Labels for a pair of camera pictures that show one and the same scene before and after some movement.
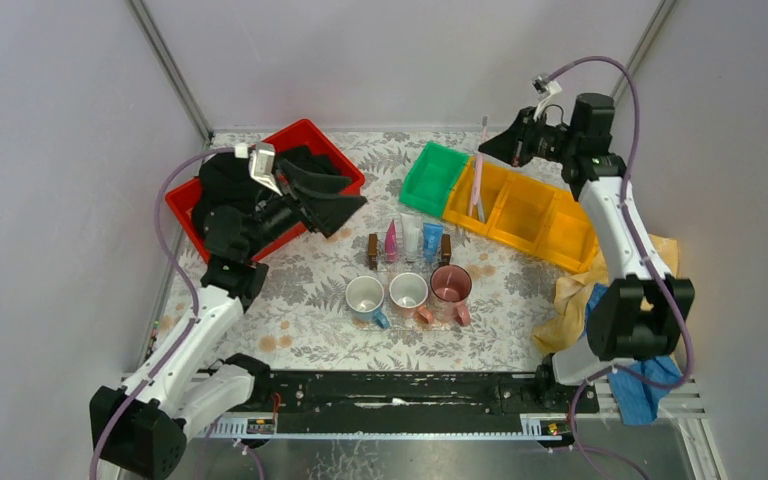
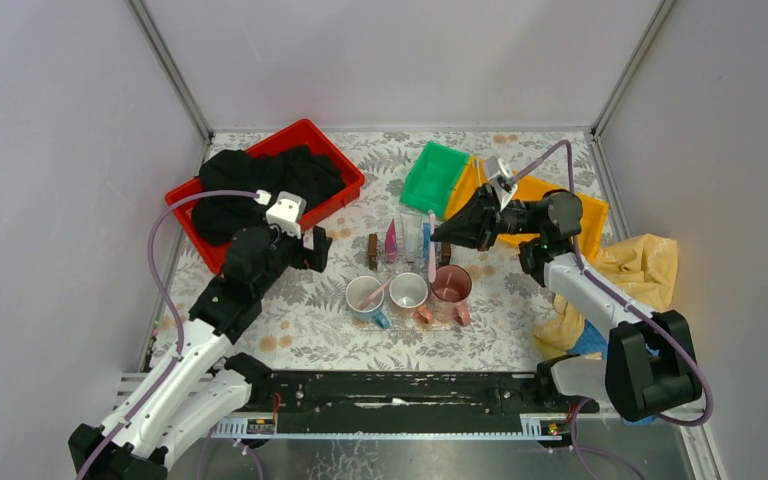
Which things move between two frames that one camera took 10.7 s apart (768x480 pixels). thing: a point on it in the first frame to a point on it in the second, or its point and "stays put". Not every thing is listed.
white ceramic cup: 364,297 stays put
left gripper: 292,201 to 317,248
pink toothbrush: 478,170 to 362,305
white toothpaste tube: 411,226 stays put
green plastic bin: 432,177 stays put
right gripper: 508,146 to 476,225
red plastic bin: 181,201 stays put
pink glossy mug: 450,291 stays put
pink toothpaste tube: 391,243 stays put
